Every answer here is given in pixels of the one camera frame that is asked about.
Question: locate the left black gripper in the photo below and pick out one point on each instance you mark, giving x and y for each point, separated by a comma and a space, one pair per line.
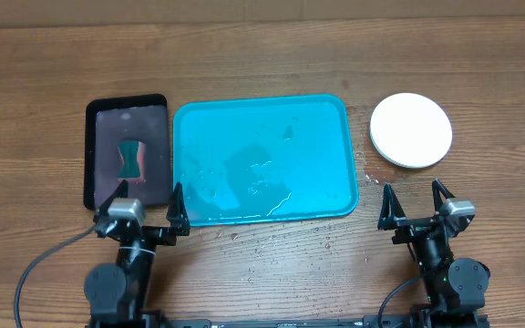
175, 216

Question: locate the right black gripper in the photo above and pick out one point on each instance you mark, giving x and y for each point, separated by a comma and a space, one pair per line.
414, 227

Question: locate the green and pink sponge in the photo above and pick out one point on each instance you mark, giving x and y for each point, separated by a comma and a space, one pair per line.
132, 154

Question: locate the white round plate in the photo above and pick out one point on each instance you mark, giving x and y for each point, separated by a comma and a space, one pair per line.
410, 130

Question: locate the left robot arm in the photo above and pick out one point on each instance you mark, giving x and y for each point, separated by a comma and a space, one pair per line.
117, 292

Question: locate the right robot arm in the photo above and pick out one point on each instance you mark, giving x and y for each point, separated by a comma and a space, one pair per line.
455, 288

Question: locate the black rectangular tray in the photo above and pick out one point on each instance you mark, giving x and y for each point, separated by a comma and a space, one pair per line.
108, 122

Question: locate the teal plastic serving tray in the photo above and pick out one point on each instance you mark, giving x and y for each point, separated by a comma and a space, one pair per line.
264, 159

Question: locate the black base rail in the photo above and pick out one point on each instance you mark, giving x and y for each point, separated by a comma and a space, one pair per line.
281, 323

